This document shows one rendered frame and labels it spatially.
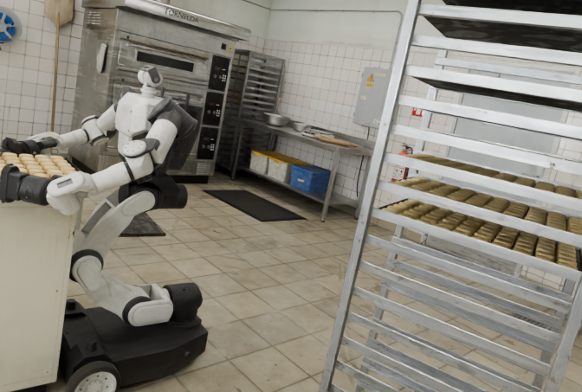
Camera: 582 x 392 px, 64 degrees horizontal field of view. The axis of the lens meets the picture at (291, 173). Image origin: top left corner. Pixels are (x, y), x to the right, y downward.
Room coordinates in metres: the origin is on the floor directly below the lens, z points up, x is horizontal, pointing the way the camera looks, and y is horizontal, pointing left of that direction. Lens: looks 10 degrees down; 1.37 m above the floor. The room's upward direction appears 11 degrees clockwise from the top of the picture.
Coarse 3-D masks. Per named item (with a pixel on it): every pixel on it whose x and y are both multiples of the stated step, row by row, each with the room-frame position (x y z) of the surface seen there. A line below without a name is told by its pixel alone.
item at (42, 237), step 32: (0, 224) 1.48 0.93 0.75; (32, 224) 1.54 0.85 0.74; (64, 224) 1.61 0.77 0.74; (0, 256) 1.49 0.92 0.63; (32, 256) 1.55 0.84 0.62; (64, 256) 1.62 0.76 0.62; (0, 288) 1.49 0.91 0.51; (32, 288) 1.56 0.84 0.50; (64, 288) 1.63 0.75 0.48; (0, 320) 1.50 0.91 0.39; (32, 320) 1.56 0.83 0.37; (0, 352) 1.50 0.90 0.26; (32, 352) 1.57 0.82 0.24; (0, 384) 1.51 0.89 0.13; (32, 384) 1.58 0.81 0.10
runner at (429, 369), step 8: (368, 344) 1.81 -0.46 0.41; (376, 344) 1.80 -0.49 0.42; (384, 344) 1.79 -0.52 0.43; (384, 352) 1.77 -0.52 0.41; (392, 352) 1.77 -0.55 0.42; (400, 352) 1.75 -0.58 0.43; (400, 360) 1.73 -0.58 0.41; (408, 360) 1.73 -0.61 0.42; (416, 360) 1.72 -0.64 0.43; (416, 368) 1.70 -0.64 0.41; (424, 368) 1.70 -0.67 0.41; (432, 368) 1.69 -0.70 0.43; (432, 376) 1.66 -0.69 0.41; (440, 376) 1.67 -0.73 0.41; (448, 376) 1.66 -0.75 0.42; (456, 384) 1.64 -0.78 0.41; (464, 384) 1.63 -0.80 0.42; (472, 384) 1.61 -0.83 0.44
